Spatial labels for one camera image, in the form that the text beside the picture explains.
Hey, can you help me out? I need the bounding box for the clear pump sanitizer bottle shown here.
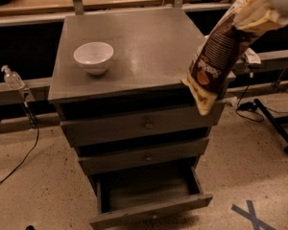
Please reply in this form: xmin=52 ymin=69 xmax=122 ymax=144
xmin=1 ymin=65 xmax=25 ymax=90

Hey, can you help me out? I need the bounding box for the white ceramic bowl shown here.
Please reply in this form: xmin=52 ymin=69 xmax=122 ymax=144
xmin=73 ymin=42 xmax=114 ymax=75

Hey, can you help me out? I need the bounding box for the black power adapter cable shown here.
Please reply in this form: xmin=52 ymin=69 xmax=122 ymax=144
xmin=235 ymin=72 xmax=265 ymax=124

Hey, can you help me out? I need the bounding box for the brown chip bag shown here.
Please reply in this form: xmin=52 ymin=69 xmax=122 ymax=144
xmin=182 ymin=1 xmax=266 ymax=115

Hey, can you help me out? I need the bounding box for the middle grey drawer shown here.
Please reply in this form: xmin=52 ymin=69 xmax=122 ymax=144
xmin=79 ymin=137 xmax=209 ymax=175

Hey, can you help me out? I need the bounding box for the black floor cable left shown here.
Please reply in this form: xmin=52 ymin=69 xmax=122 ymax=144
xmin=0 ymin=101 xmax=40 ymax=194

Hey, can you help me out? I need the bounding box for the blue tape cross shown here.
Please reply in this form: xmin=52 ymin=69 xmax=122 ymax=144
xmin=231 ymin=200 xmax=276 ymax=230

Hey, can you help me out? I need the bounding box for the black rolling stand leg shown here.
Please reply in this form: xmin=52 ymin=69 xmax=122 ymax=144
xmin=254 ymin=99 xmax=288 ymax=154

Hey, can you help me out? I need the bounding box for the top grey drawer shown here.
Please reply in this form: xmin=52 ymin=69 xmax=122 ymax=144
xmin=60 ymin=101 xmax=225 ymax=147

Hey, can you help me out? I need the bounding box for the grey metal rail barrier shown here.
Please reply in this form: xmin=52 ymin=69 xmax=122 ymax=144
xmin=0 ymin=3 xmax=288 ymax=105

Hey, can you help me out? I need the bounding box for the grey drawer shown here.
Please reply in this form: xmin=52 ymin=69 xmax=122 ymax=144
xmin=60 ymin=101 xmax=225 ymax=147
xmin=79 ymin=137 xmax=209 ymax=175

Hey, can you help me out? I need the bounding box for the open bottom drawer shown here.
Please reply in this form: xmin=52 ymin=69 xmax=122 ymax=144
xmin=90 ymin=160 xmax=212 ymax=230

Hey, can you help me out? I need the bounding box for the grey wooden drawer cabinet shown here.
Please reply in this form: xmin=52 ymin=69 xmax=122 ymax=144
xmin=47 ymin=7 xmax=236 ymax=230

